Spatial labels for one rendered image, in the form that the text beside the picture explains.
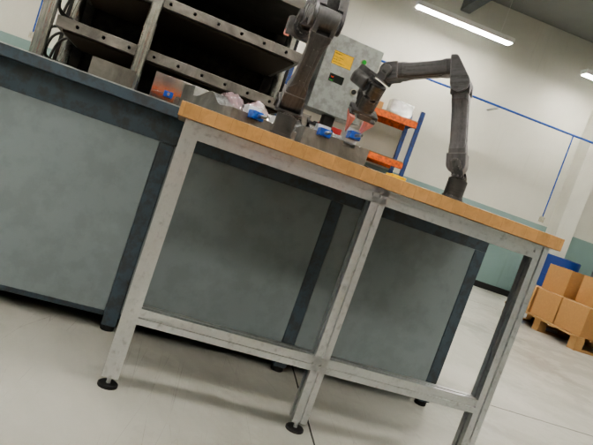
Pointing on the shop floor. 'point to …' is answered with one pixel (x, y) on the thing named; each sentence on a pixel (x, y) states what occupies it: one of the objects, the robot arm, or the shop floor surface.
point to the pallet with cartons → (564, 307)
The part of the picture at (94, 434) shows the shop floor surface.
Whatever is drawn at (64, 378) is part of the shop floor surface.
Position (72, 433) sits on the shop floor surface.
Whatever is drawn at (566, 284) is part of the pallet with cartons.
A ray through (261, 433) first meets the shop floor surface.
